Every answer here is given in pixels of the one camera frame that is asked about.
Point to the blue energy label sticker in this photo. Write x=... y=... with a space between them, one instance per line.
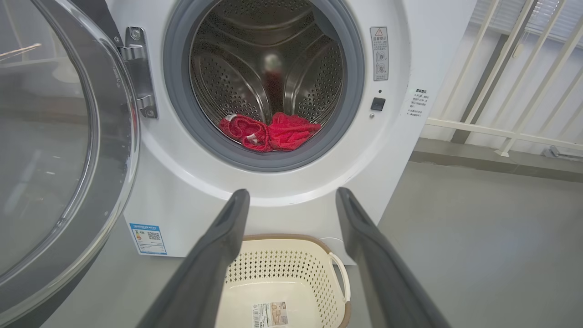
x=148 y=239

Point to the red and white garment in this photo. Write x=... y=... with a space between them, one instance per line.
x=287 y=132

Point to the grey warning sticker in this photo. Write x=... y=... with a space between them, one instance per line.
x=379 y=54

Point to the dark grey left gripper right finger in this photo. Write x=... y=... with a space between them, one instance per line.
x=382 y=278

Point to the round black glass washer door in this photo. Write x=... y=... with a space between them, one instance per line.
x=45 y=159

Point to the cream perforated laundry basket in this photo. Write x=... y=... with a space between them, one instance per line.
x=291 y=269

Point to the small printed text label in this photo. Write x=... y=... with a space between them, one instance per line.
x=418 y=102

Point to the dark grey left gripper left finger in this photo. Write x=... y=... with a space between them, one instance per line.
x=205 y=278

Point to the white printed product label sticker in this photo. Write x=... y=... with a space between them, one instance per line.
x=268 y=315

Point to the white front-load washing machine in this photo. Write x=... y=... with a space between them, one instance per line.
x=401 y=150

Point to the white metal railing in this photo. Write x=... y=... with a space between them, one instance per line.
x=501 y=133

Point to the silver metal door hinge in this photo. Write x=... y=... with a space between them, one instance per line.
x=139 y=68

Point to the white window blind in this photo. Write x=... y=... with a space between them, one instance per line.
x=555 y=18

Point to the black door latch socket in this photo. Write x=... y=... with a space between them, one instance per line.
x=377 y=104

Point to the grey metal floor bracket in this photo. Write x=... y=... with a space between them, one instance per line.
x=558 y=152

